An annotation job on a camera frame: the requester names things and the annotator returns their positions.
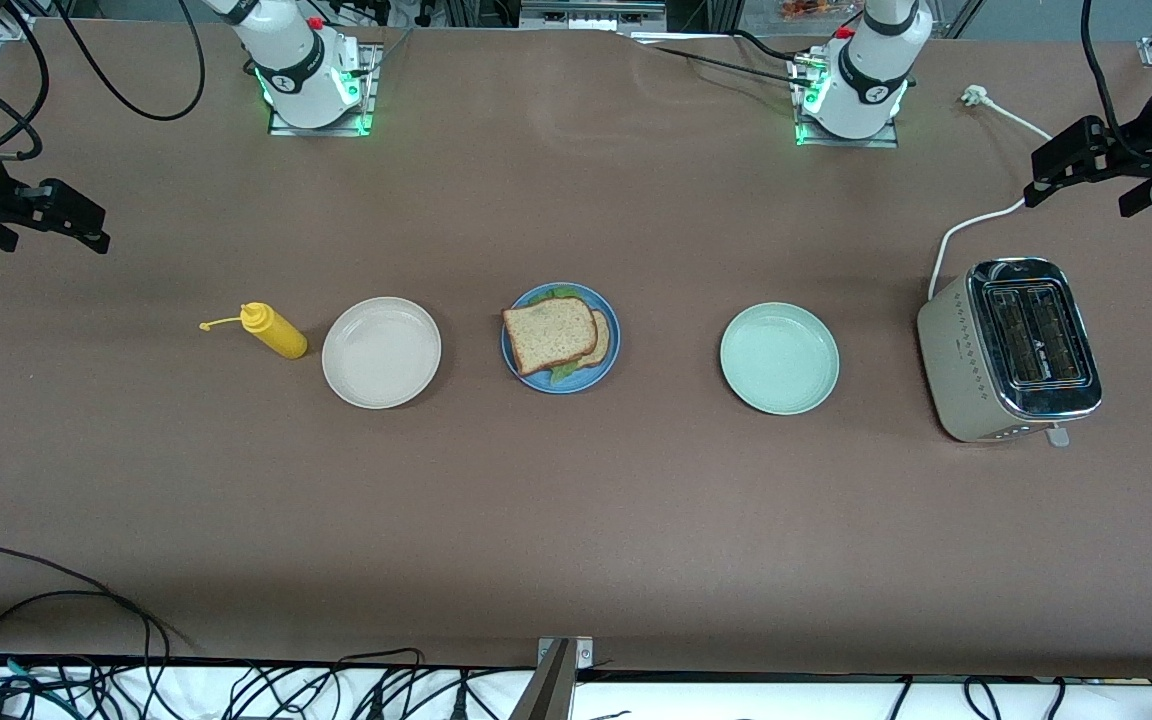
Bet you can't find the yellow squeeze sauce bottle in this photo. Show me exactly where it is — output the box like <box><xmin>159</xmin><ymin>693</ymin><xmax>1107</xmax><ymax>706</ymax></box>
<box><xmin>199</xmin><ymin>302</ymin><xmax>309</xmax><ymax>360</ymax></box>

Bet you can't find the brown bread slice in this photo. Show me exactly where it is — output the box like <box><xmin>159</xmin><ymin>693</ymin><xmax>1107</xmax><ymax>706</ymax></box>
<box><xmin>502</xmin><ymin>296</ymin><xmax>599</xmax><ymax>378</ymax></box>
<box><xmin>574</xmin><ymin>309</ymin><xmax>612</xmax><ymax>370</ymax></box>

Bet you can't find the green lettuce leaf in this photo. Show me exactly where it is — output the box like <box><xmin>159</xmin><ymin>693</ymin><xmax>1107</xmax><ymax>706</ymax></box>
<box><xmin>536</xmin><ymin>286</ymin><xmax>587</xmax><ymax>386</ymax></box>

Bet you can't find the cream white round plate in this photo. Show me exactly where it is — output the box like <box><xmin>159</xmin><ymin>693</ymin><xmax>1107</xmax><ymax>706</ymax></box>
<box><xmin>321</xmin><ymin>296</ymin><xmax>443</xmax><ymax>410</ymax></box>

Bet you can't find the mint green round plate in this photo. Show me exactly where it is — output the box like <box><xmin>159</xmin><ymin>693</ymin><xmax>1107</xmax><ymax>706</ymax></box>
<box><xmin>720</xmin><ymin>302</ymin><xmax>841</xmax><ymax>416</ymax></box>

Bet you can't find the blue round plate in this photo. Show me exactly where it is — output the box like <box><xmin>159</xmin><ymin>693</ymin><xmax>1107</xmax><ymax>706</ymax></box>
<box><xmin>501</xmin><ymin>282</ymin><xmax>622</xmax><ymax>395</ymax></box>

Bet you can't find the silver two-slot toaster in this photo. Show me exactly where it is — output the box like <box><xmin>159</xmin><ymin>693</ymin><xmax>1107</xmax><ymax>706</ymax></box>
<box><xmin>916</xmin><ymin>258</ymin><xmax>1104</xmax><ymax>448</ymax></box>

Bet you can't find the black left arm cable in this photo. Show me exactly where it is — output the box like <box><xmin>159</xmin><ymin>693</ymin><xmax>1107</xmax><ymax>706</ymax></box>
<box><xmin>1081</xmin><ymin>0</ymin><xmax>1137</xmax><ymax>136</ymax></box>

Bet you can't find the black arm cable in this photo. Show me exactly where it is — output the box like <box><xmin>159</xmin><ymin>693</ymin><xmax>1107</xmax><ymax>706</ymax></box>
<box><xmin>0</xmin><ymin>0</ymin><xmax>207</xmax><ymax>161</ymax></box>
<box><xmin>1081</xmin><ymin>0</ymin><xmax>1137</xmax><ymax>136</ymax></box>

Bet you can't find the white toaster power cord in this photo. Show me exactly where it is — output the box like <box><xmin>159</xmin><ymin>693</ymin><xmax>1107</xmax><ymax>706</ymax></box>
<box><xmin>928</xmin><ymin>85</ymin><xmax>1057</xmax><ymax>301</ymax></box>

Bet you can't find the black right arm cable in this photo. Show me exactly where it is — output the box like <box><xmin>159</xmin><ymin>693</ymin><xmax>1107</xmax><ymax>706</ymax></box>
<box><xmin>0</xmin><ymin>0</ymin><xmax>207</xmax><ymax>161</ymax></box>

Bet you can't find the black base supply cable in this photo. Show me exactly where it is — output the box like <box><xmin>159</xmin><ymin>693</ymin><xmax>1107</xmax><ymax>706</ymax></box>
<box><xmin>621</xmin><ymin>28</ymin><xmax>837</xmax><ymax>91</ymax></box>

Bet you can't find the aluminium frame rail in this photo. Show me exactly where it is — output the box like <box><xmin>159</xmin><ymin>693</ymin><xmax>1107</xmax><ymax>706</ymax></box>
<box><xmin>519</xmin><ymin>0</ymin><xmax>667</xmax><ymax>31</ymax></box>

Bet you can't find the metal table edge bracket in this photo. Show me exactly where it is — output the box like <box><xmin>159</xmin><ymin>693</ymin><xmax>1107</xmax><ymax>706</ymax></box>
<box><xmin>509</xmin><ymin>636</ymin><xmax>595</xmax><ymax>720</ymax></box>

